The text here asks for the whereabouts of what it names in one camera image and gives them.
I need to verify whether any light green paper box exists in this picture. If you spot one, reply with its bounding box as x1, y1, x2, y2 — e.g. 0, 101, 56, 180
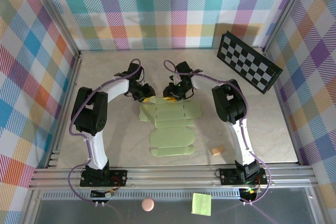
138, 97, 202, 158

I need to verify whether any small wooden block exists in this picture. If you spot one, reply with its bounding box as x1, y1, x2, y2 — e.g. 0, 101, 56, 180
211, 144, 225, 156

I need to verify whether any black white checkerboard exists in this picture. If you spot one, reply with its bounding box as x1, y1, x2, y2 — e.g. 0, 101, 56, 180
216, 30, 284, 95

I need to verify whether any small controller circuit board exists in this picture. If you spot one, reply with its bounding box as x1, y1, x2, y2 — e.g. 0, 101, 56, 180
90, 189, 116, 199
240, 187, 261, 201

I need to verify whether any pink round disc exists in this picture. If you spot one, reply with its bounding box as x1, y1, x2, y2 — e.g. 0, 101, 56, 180
141, 198, 155, 212

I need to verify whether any green sticky note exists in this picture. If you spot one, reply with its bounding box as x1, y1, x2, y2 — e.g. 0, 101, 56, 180
191, 193, 212, 217

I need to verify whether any dark glossy panel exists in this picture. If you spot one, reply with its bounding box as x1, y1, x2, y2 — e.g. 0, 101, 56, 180
22, 187, 325, 224

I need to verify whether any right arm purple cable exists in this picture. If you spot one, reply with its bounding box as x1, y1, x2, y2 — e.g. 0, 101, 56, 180
163, 59, 271, 205

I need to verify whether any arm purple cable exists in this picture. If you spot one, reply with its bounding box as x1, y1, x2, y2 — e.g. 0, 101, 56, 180
163, 59, 271, 205
68, 58, 144, 204

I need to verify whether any aluminium side rail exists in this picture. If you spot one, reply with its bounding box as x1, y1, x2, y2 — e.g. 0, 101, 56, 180
264, 49, 302, 166
46, 50, 82, 169

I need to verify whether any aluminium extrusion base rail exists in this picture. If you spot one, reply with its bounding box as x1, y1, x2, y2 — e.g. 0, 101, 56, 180
28, 165, 318, 190

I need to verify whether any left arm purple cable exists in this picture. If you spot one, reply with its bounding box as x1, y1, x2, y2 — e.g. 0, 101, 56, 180
68, 58, 144, 204

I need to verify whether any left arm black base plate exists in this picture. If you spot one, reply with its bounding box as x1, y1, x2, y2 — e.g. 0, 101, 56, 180
79, 168, 128, 188

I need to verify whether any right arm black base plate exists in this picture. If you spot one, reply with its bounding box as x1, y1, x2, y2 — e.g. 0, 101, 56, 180
219, 167, 268, 186

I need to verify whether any slotted grey cable duct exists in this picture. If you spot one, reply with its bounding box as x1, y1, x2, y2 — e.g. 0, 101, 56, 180
41, 191, 242, 200

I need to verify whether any aluminium corner post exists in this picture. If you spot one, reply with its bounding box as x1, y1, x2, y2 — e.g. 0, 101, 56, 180
261, 0, 315, 53
25, 0, 81, 57

